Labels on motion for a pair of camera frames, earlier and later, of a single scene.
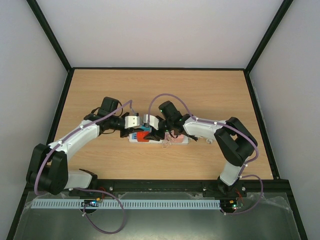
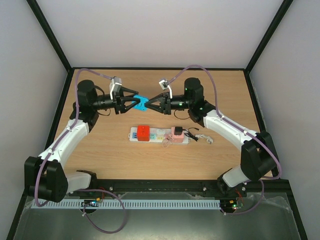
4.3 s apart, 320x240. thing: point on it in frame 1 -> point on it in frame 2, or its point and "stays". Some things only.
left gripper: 129,130 -> 119,104
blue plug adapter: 146,128 -> 140,106
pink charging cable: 165,143 stays
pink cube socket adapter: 179,139 stays
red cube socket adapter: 140,135 stays
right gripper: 155,132 -> 167,104
